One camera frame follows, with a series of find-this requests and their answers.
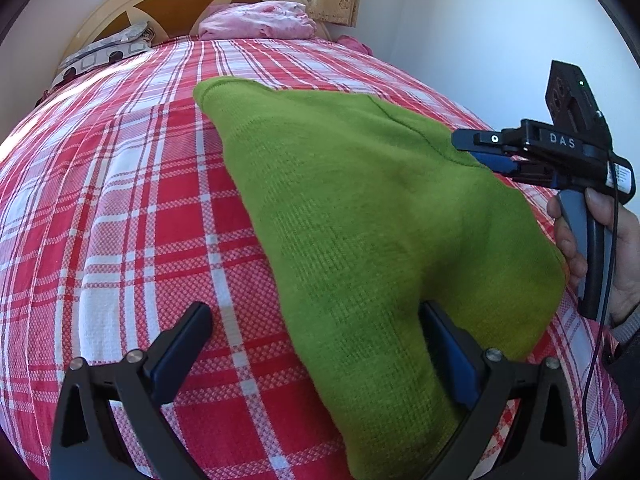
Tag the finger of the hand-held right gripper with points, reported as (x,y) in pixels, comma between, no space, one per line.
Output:
(497,162)
(487,139)

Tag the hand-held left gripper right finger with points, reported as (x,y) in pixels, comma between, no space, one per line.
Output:
(457,360)

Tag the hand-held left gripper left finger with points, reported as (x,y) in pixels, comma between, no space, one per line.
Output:
(165,370)

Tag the green knitted sweater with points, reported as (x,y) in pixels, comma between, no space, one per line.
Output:
(360,210)

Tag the person's right forearm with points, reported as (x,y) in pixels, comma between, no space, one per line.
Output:
(625,345)

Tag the person's right hand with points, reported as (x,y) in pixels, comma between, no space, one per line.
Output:
(627,260)

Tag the pink cloth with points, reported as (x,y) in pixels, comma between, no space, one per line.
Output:
(356,44)

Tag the red plaid bed sheet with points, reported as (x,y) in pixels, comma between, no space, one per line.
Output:
(125,200)

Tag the pink pillow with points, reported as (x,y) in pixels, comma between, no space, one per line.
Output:
(260,20)

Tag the grey patterned pillow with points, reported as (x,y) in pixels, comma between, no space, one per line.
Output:
(100,55)

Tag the cream wooden headboard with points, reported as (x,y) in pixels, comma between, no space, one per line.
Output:
(150,0)

